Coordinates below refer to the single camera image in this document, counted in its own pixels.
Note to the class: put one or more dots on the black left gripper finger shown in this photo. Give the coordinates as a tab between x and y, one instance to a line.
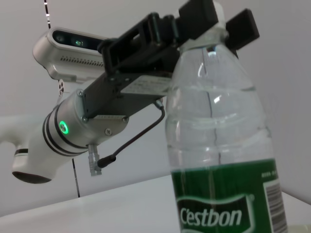
243	29

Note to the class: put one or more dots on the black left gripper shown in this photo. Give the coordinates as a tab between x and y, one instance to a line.
109	97

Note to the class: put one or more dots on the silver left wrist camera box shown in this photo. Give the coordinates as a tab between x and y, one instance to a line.
63	58

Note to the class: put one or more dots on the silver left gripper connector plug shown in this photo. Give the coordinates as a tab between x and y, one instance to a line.
93	160

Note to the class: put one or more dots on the clear water bottle green label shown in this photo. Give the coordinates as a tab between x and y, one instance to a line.
218	121

